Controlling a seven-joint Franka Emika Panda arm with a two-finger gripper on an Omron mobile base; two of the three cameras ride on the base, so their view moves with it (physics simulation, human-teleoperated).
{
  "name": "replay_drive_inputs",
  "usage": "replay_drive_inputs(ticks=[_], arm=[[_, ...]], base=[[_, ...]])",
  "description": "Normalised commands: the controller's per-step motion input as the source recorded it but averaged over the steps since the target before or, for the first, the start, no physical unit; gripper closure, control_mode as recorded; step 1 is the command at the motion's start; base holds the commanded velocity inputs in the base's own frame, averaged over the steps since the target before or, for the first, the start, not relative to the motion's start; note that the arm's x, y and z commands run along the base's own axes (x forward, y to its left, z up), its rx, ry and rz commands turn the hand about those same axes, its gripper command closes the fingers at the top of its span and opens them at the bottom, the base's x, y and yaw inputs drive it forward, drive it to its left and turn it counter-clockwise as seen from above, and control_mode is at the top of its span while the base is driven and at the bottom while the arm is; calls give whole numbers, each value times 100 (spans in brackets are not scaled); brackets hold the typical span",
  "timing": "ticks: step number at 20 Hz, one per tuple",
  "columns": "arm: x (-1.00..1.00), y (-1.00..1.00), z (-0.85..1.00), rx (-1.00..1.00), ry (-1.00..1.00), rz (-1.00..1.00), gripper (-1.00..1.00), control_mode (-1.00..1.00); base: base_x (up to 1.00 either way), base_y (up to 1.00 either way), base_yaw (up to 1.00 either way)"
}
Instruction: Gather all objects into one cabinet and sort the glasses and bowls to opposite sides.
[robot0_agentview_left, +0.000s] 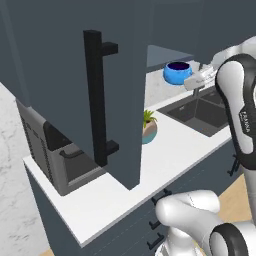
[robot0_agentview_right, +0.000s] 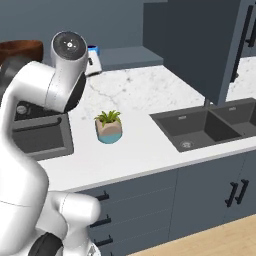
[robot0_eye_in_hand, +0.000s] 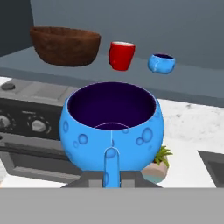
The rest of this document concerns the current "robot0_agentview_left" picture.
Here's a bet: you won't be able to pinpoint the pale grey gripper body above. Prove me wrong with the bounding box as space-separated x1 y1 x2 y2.
183 65 218 91

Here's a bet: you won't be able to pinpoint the dark blue cabinet door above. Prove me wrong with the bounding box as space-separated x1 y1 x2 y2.
2 0 150 191

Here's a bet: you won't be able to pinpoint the blue bowl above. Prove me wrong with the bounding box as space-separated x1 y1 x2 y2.
162 61 194 86

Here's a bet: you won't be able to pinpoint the dark grey sink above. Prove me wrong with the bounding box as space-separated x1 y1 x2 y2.
156 85 235 139

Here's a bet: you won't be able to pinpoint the potted green plant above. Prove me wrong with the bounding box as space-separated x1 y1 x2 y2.
142 109 159 145

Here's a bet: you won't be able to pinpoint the dark blue base cabinets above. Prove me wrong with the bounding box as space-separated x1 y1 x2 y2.
24 138 256 256

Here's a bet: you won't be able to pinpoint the grey microwave oven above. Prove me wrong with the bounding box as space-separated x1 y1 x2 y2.
15 98 108 197

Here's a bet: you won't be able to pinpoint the dark blue wall cabinet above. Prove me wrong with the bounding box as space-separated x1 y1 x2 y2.
145 0 256 72

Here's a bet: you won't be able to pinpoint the black drawer handle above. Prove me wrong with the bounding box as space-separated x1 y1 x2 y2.
150 187 173 206
227 155 242 178
146 232 166 250
148 218 162 231

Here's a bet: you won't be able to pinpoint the long black door handle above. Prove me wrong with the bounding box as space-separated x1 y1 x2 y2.
82 29 120 168

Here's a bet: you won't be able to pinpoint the black microwave handle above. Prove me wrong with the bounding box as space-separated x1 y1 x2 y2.
58 148 85 160

